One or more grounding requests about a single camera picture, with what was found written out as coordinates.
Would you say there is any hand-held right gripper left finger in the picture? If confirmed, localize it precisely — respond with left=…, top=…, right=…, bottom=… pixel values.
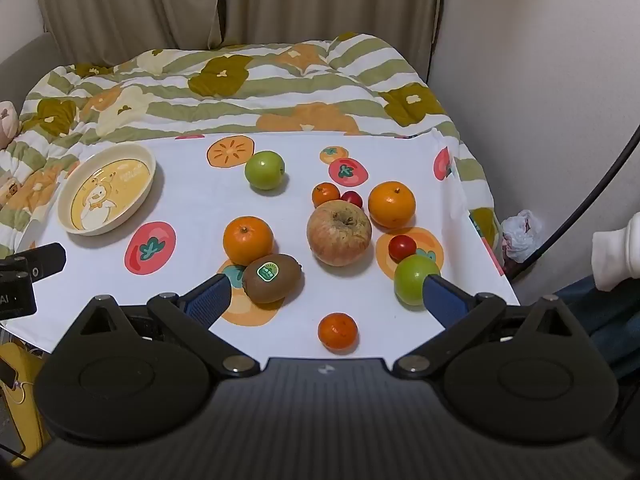
left=60, top=274, right=261, bottom=379

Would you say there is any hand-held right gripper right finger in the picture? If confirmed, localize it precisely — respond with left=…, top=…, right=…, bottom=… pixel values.
left=392, top=274, right=592, bottom=380

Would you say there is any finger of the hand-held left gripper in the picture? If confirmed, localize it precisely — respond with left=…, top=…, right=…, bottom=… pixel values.
left=27, top=242, right=67, bottom=280

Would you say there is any green apple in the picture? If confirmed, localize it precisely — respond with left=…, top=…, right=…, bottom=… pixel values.
left=244, top=150, right=286, bottom=191
left=393, top=254, right=442, bottom=307

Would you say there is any brown kiwi with green sticker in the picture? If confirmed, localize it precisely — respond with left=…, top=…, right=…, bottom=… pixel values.
left=242, top=253, right=305, bottom=305

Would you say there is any large orange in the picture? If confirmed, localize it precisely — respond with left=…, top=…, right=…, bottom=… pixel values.
left=368, top=181, right=417, bottom=229
left=223, top=216, right=275, bottom=267

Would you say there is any cream bowl with duck print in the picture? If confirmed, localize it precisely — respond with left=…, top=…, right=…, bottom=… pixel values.
left=57, top=143, right=157, bottom=237

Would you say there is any small mandarin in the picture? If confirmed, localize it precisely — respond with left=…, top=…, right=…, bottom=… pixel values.
left=318, top=312, right=359, bottom=352
left=312, top=182, right=342, bottom=209

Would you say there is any large red apple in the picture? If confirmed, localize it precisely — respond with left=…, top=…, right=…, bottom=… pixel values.
left=306, top=199, right=373, bottom=267

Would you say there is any yellow object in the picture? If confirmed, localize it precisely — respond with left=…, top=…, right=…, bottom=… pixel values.
left=0, top=342, right=51, bottom=461

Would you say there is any white fruit-print cloth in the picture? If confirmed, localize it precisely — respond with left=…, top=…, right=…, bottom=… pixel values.
left=10, top=127, right=521, bottom=356

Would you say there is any white plastic bag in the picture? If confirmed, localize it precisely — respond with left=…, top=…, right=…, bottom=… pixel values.
left=500, top=210, right=543, bottom=263

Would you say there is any pink plush toy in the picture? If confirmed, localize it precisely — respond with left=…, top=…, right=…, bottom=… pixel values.
left=0, top=101, right=21, bottom=150

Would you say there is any person's blue jeans leg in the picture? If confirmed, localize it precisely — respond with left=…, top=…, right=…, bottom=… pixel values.
left=552, top=275, right=640, bottom=381

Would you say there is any person's white top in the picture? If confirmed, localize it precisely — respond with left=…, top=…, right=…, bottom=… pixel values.
left=591, top=212, right=640, bottom=293

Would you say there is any grey sofa back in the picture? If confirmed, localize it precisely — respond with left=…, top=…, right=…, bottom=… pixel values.
left=0, top=34, right=66, bottom=92

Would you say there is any striped floral blanket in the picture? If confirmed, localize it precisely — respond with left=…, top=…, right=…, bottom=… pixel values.
left=0, top=34, right=501, bottom=261

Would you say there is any beige curtain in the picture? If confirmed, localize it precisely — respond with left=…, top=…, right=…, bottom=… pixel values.
left=215, top=0, right=447, bottom=83
left=32, top=0, right=222, bottom=63

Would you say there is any black cable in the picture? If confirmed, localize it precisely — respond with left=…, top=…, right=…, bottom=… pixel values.
left=502, top=122, right=640, bottom=278

